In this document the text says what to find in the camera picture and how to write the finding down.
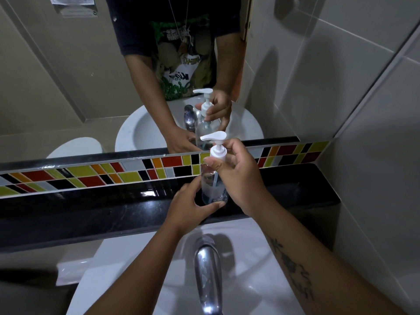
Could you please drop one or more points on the clear soap pump bottle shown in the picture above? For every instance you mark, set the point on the clear soap pump bottle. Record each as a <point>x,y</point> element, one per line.
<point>212,192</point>

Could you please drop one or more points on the person's right forearm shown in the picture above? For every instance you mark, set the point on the person's right forearm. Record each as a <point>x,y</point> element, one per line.
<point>315,259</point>

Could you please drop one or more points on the person's right hand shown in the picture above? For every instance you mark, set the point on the person's right hand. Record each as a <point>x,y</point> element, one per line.
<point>241,180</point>

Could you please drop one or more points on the white ceramic sink basin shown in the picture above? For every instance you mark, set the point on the white ceramic sink basin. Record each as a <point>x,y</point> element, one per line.
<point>256,275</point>

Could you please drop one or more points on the person's right thumb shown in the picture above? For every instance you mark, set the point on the person's right thumb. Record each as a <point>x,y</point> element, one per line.
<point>216,163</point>

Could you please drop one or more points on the black stone ledge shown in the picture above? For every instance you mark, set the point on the black stone ledge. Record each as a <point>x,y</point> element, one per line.
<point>98,216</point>

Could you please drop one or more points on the person's left thumb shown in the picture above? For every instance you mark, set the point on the person's left thumb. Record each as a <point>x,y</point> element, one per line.
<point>211,207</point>

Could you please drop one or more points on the person's left hand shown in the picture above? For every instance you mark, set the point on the person's left hand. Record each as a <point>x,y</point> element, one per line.
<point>182,211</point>

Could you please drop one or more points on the white ceramic fixture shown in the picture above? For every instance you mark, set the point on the white ceramic fixture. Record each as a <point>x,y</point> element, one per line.
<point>74,267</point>

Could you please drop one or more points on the person's left forearm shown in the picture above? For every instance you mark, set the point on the person's left forearm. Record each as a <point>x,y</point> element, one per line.
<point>144,272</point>

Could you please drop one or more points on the chrome faucet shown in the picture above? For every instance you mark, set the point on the chrome faucet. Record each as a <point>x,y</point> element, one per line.
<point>208,275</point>

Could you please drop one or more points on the wall mirror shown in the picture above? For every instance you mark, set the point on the wall mirror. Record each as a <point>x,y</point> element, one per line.
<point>65,78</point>

